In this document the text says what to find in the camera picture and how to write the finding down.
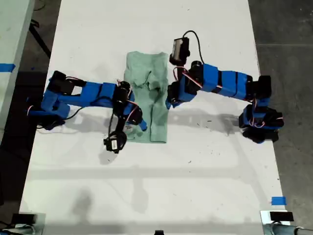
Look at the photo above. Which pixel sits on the small black object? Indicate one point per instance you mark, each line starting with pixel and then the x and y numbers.
pixel 159 232

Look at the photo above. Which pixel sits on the black camera box grey face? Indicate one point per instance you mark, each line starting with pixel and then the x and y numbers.
pixel 179 51

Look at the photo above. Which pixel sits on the long blue tape strip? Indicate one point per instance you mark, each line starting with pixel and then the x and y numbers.
pixel 7 67

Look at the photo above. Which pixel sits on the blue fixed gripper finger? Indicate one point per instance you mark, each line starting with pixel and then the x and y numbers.
pixel 169 104
pixel 144 124

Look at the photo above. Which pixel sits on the small black box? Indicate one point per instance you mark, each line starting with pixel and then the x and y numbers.
pixel 23 218
pixel 281 216

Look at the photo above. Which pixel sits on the black camera stalk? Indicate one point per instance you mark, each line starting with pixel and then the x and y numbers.
pixel 119 124
pixel 180 72

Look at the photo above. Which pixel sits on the shiny metal plate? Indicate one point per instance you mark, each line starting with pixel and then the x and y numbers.
pixel 265 218
pixel 41 224

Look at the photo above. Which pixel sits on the short blue tape strip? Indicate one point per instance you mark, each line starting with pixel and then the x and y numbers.
pixel 278 200

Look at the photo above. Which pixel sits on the blue and black robot arm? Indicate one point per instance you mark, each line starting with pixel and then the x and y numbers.
pixel 227 83
pixel 90 94

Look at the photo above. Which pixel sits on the pale side bench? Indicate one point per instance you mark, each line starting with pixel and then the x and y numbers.
pixel 12 24

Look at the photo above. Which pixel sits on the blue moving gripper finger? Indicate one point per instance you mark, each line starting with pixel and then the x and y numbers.
pixel 140 126
pixel 175 104

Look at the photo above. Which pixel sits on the black stand bar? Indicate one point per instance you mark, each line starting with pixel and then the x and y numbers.
pixel 40 40

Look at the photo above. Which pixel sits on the black camera box white label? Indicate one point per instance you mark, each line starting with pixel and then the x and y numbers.
pixel 115 143

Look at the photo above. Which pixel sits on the pale green t-shirt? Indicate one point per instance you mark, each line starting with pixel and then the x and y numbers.
pixel 159 117

